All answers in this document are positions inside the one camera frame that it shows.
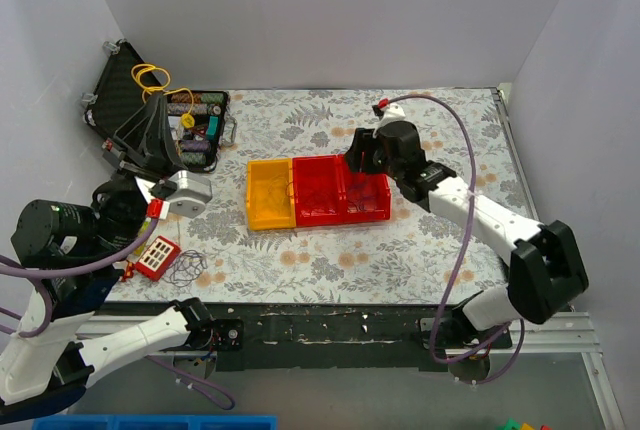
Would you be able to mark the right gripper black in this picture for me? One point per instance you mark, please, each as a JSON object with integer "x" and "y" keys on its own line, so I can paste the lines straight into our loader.
{"x": 361, "y": 153}

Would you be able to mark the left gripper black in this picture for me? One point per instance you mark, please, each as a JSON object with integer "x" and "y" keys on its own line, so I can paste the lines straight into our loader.
{"x": 138, "y": 161}

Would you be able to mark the red plastic bin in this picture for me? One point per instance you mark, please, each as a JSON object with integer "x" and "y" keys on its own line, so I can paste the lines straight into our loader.
{"x": 367, "y": 197}
{"x": 317, "y": 191}

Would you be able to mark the yellow plastic bin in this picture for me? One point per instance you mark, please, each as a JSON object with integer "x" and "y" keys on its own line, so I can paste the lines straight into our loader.
{"x": 270, "y": 203}

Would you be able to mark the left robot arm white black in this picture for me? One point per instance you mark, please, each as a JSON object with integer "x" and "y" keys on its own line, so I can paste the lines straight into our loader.
{"x": 71, "y": 254}

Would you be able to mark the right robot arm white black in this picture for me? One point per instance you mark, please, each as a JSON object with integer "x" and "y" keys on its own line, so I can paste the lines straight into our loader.
{"x": 545, "y": 268}

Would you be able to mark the black poker chip case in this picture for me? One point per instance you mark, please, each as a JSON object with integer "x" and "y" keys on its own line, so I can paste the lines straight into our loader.
{"x": 199, "y": 120}

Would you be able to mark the red white toy block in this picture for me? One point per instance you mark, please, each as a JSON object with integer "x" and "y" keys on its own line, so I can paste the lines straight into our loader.
{"x": 154, "y": 261}

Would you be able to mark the blue plastic tray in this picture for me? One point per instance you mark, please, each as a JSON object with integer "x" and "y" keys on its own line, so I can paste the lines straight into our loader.
{"x": 149, "y": 422}

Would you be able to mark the green red toy blocks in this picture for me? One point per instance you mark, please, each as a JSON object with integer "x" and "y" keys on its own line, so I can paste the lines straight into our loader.
{"x": 512, "y": 424}

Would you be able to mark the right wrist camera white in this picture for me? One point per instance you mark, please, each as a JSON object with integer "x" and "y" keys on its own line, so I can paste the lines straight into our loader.
{"x": 388, "y": 112}

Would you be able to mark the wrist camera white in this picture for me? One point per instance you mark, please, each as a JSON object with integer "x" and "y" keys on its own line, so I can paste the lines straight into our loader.
{"x": 388, "y": 112}
{"x": 185, "y": 192}

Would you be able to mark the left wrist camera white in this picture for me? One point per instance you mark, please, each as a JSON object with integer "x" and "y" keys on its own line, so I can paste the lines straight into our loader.
{"x": 185, "y": 192}

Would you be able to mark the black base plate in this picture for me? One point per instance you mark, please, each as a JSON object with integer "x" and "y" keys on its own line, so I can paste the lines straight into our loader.
{"x": 313, "y": 336}

